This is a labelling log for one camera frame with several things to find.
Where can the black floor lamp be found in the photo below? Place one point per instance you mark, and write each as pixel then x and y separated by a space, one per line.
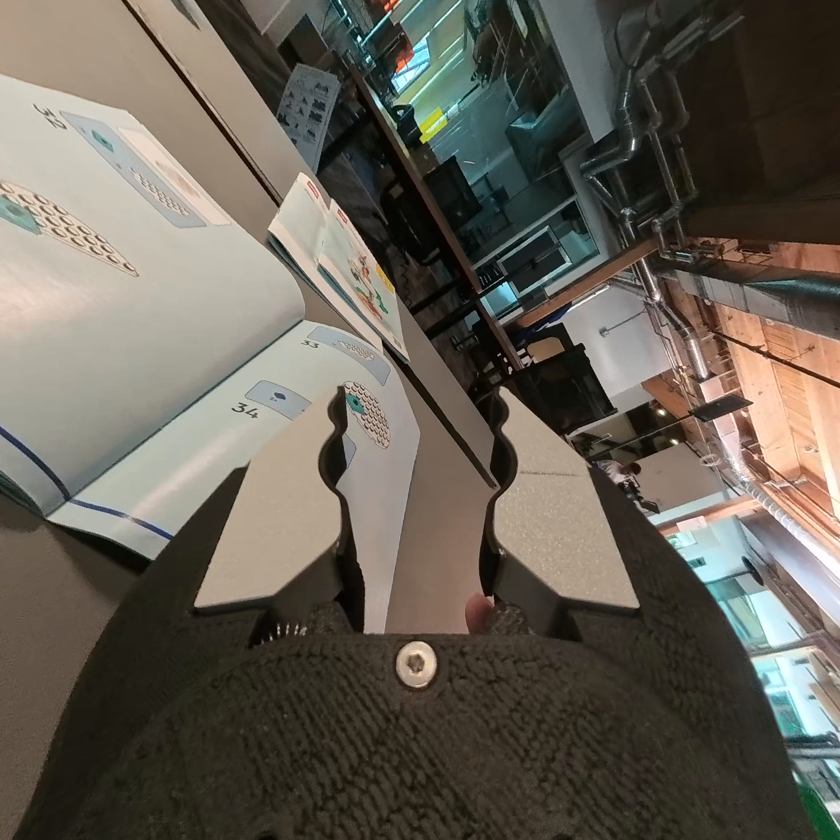
pixel 753 571

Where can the silver ventilation ducts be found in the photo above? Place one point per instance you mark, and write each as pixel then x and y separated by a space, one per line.
pixel 636 131

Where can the white printed sign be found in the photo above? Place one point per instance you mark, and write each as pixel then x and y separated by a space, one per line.
pixel 308 115

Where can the black hanging ceiling panel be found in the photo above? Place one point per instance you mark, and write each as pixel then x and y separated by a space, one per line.
pixel 722 409

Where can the closed instruction booklet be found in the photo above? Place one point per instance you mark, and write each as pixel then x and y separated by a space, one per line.
pixel 298 220
pixel 364 282

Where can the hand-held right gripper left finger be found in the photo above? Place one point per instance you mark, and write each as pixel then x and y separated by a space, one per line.
pixel 275 525

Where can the green plastic bin stack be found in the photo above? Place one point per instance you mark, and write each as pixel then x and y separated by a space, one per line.
pixel 817 814

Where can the person's right hand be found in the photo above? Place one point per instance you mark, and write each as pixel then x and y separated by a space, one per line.
pixel 478 611

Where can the light blue instruction booklet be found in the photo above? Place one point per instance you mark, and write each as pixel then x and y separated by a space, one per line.
pixel 131 315

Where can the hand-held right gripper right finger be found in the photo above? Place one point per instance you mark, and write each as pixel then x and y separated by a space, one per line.
pixel 558 531

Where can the long wooden table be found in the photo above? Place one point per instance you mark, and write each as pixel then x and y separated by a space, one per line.
pixel 433 216

